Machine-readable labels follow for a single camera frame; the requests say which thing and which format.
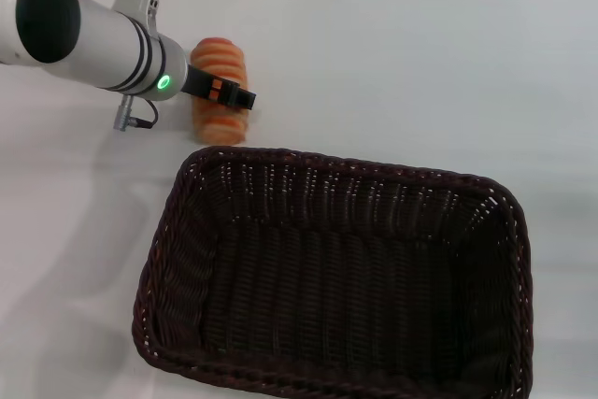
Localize black wicker basket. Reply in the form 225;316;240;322
132;145;534;399

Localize orange striped bread roll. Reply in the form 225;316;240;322
189;36;249;146

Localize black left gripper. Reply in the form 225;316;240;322
180;64;259;112

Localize black cable with metal plug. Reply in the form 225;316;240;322
110;93;159;132

